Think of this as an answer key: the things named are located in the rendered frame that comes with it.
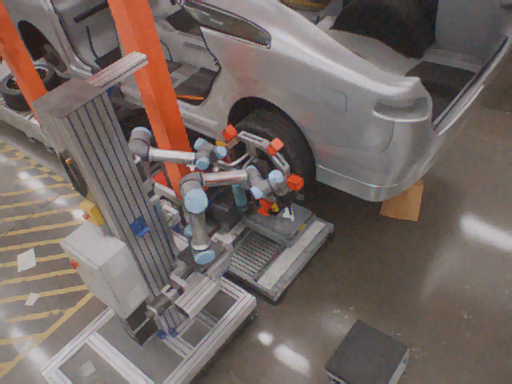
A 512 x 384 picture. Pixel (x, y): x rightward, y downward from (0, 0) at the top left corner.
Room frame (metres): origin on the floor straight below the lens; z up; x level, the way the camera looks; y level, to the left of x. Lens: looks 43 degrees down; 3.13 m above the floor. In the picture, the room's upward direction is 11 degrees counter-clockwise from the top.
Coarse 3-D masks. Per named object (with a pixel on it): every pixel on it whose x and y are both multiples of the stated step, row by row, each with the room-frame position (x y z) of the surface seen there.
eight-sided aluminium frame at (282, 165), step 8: (240, 136) 2.70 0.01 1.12; (248, 136) 2.70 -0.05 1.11; (256, 136) 2.67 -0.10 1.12; (232, 144) 2.76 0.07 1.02; (256, 144) 2.60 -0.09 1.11; (264, 144) 2.57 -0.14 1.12; (232, 152) 2.84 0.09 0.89; (264, 152) 2.55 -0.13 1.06; (232, 160) 2.82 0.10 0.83; (272, 160) 2.51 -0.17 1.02; (280, 160) 2.51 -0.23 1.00; (240, 168) 2.83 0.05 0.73; (280, 168) 2.46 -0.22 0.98; (288, 168) 2.47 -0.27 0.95; (288, 176) 2.48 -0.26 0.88; (272, 200) 2.55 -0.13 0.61
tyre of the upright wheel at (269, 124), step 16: (256, 112) 2.89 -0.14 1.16; (272, 112) 2.82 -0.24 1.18; (240, 128) 2.80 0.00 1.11; (256, 128) 2.70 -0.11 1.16; (272, 128) 2.67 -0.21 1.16; (288, 128) 2.67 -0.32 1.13; (288, 144) 2.56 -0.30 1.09; (304, 144) 2.60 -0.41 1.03; (288, 160) 2.52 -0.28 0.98; (304, 160) 2.53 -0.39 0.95; (304, 176) 2.50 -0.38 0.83; (272, 192) 2.65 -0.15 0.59
